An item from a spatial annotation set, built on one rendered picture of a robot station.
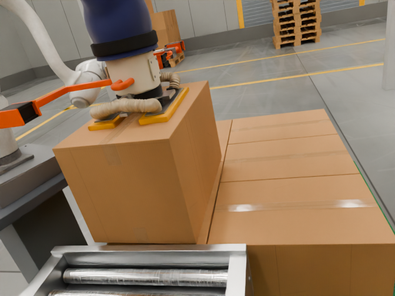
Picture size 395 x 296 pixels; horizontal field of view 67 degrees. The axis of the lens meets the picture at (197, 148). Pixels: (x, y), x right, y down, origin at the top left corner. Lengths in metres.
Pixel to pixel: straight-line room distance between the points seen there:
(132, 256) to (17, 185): 0.56
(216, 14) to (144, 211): 9.67
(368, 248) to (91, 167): 0.90
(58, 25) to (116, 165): 11.68
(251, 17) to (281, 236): 9.42
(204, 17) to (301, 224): 9.68
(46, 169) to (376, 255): 1.27
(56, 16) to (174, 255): 11.83
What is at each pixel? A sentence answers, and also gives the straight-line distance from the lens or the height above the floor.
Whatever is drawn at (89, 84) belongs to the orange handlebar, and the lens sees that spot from 1.16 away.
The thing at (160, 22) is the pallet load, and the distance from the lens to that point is 8.02.
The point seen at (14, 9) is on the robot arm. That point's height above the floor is 1.42.
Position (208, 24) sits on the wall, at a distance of 10.50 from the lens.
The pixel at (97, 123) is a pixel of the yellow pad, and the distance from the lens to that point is 1.08.
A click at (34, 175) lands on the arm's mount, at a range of 1.40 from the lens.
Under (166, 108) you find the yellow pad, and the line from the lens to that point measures 1.01.
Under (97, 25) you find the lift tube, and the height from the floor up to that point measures 1.30.
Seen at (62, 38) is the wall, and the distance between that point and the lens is 12.55.
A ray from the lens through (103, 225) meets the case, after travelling 1.14.
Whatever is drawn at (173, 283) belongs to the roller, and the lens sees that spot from 1.04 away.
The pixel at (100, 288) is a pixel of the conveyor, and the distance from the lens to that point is 1.19.
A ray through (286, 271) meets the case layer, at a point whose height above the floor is 0.42.
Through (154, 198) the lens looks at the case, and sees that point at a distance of 0.97.
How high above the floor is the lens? 1.29
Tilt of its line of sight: 25 degrees down
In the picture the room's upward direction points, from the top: 12 degrees counter-clockwise
